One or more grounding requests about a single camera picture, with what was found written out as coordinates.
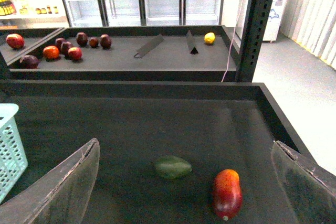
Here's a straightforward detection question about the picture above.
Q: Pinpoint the small dark red fruit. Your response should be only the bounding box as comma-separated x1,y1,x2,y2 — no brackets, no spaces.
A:
89,37,99,48

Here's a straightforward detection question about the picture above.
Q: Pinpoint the white blue chest freezer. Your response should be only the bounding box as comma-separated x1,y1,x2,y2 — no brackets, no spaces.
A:
235,0,287,42

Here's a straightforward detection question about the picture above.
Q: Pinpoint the pink cable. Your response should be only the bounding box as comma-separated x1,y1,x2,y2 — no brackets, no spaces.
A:
220,0,250,82

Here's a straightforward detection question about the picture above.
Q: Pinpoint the black metal upright post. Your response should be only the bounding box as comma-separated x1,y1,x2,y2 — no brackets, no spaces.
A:
235,0,272,82

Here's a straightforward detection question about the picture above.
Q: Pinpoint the black flat divider bar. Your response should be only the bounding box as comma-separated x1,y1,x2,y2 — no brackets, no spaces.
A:
134,34,164,58

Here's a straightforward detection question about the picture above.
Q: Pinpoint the dark plum fruit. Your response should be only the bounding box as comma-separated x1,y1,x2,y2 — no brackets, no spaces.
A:
76,32,88,47

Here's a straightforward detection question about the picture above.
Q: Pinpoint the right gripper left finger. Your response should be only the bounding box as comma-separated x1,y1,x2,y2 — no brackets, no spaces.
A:
1,138,100,223

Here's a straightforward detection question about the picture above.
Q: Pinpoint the small red apple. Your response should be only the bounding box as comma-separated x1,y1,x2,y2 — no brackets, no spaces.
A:
68,47,82,60

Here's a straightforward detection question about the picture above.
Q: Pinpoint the orange red fruit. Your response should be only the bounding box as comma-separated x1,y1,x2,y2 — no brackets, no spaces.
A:
43,46,60,60

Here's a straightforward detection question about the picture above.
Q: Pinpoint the yellow lemon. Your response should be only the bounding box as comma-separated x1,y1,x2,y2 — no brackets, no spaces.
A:
204,32,216,45

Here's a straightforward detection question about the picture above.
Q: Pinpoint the black triangular divider bar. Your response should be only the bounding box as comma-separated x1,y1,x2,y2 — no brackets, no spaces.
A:
186,30,198,55

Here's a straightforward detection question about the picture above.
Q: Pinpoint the dark maroon fruit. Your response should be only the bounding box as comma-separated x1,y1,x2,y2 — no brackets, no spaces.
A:
100,34,112,49
55,37,66,50

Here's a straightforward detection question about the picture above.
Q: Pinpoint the light blue plastic basket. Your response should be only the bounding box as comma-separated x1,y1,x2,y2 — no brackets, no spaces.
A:
1,103,28,201

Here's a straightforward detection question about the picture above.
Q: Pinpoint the red mango on left tray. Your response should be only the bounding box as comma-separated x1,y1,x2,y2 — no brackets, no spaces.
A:
6,34,25,49

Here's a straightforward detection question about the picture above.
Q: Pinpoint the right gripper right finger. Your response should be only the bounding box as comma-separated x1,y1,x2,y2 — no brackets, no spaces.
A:
271,141,335,223

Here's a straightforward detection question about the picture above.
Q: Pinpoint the dark purple eggplant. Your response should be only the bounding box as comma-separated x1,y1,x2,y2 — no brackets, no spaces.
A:
19,55,39,69

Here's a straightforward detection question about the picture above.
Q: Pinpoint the green avocado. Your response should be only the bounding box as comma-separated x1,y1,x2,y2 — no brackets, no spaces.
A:
154,155,192,179

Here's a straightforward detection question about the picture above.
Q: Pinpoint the shelf with bottles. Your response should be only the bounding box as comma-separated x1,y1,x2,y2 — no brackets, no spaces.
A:
1,0,69,30

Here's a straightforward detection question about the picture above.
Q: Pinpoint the dark maroon fruit behind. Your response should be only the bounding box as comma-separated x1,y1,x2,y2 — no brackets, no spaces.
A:
55,37,66,50

